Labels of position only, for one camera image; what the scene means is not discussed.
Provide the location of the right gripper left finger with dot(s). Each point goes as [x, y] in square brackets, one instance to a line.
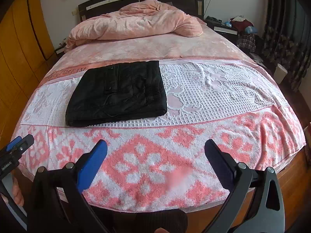
[57, 202]

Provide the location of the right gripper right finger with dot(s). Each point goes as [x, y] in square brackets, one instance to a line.
[266, 211]

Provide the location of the black pants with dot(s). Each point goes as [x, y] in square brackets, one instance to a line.
[119, 92]

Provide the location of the person's left hand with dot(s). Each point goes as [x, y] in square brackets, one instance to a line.
[17, 194]

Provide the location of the wooden wardrobe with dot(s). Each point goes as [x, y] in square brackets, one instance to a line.
[27, 54]

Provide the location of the left bedside table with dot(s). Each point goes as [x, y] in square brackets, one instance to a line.
[60, 50]

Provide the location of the white waste bin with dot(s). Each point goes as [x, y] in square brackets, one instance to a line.
[279, 74]

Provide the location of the pink white patterned bed blanket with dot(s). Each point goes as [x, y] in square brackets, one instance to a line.
[214, 91]

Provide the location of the dark patterned curtain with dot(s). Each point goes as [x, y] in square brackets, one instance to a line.
[287, 39]

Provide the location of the nightstand with clutter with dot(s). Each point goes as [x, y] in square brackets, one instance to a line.
[238, 30]

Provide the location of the pink crumpled duvet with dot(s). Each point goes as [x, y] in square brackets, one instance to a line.
[141, 19]

